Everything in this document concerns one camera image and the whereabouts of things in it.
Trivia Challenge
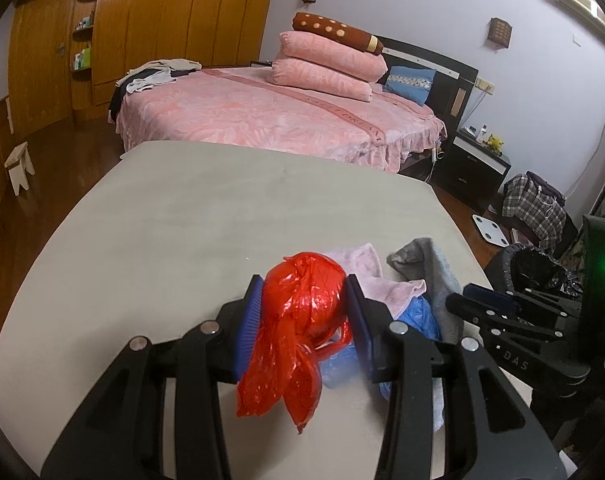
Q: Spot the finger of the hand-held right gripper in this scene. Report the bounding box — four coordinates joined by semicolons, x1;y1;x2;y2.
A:
463;283;583;321
445;292;568;343

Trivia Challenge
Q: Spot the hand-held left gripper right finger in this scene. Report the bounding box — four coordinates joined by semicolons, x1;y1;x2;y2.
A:
346;274;568;480

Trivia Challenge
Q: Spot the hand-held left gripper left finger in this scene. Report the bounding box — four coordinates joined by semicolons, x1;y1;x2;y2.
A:
40;274;264;480

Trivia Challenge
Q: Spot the red plastic bag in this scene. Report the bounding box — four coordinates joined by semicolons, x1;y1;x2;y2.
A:
236;252;353;435

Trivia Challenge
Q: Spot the waste bin with black liner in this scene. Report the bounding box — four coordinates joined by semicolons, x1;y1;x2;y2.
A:
485;242;586;306

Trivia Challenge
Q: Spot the pink towel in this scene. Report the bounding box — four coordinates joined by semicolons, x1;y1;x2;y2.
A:
324;242;427;318

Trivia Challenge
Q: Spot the grey blue towel cloth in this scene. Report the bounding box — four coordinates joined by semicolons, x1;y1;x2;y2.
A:
387;236;466;346

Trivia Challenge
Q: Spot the blue plastic bag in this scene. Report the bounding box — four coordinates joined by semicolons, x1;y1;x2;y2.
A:
320;295;442;401

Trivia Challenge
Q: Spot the white bathroom scale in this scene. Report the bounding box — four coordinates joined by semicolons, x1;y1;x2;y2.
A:
471;214;511;247

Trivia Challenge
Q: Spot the plaid bag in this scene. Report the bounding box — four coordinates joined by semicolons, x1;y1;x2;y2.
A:
501;172;568;251

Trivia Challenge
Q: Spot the dark nightstand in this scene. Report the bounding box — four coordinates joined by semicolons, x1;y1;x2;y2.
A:
430;128;512;201

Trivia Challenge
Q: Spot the bed with pink bedspread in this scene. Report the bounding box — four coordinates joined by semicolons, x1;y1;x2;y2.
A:
115;65;448;176

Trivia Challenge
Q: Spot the dark wooden headboard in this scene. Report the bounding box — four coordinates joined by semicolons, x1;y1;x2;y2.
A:
373;35;478;133

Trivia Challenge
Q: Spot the blue cushion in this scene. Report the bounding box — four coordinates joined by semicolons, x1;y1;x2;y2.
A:
383;66;437;107

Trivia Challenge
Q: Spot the pink pillow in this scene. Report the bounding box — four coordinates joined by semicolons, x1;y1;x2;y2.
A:
278;31;388;82
269;57;373;102

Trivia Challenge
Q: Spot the pile of clothes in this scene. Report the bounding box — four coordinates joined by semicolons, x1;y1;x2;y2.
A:
117;58;203;93

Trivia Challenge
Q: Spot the small white stool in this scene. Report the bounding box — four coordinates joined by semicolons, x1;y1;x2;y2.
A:
5;142;36;197

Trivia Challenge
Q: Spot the brown dotted bolster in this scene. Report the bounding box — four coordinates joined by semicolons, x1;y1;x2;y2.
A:
291;11;383;56

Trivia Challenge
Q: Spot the white air conditioner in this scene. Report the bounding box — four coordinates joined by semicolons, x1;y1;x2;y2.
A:
553;0;605;53

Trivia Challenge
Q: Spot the wooden wardrobe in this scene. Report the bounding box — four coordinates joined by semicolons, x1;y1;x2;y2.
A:
7;0;280;133

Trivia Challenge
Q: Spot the large brown wall lamp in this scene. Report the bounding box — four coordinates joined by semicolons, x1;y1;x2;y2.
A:
489;17;511;50

